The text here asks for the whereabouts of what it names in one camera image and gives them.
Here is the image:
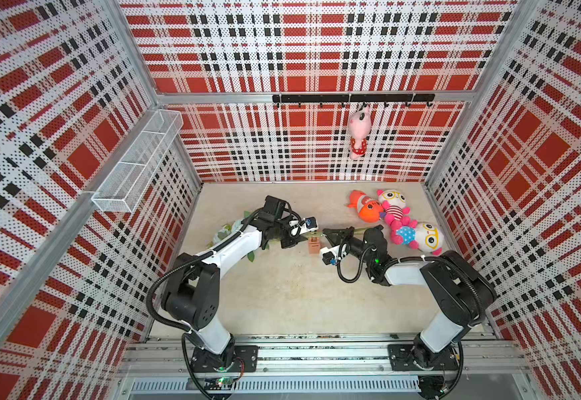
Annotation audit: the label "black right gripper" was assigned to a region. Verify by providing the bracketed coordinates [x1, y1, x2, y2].
[322, 227, 374, 266]

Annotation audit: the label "orange tape dispenser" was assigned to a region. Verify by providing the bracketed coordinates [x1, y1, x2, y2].
[308, 237, 321, 254]

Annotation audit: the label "white rose bouquet green stems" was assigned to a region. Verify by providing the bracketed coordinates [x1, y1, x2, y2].
[206, 209, 373, 268]

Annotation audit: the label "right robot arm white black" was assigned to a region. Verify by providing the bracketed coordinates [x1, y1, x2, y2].
[320, 226, 497, 371]

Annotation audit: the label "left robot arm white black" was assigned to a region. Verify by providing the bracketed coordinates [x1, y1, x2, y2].
[145, 196, 318, 371]

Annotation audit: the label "orange fish plush toy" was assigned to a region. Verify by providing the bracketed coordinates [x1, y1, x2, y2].
[348, 190, 384, 223]

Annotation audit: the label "pink striped owl plush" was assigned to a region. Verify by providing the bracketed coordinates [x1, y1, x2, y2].
[377, 189, 417, 232]

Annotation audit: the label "white blue owl plush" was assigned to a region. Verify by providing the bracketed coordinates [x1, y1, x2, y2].
[390, 221, 445, 256]

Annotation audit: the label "pink hanging plush toy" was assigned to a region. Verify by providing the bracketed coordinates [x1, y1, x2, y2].
[348, 107, 372, 160]

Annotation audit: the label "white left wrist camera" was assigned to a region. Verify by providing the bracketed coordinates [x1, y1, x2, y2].
[289, 217, 319, 237]

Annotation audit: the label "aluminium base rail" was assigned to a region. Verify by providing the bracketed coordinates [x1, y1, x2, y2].
[113, 333, 540, 399]

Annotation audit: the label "black hook rail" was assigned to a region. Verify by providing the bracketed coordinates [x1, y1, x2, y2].
[272, 93, 435, 105]

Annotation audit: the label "white wire mesh basket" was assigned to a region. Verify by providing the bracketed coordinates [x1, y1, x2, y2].
[92, 109, 183, 213]

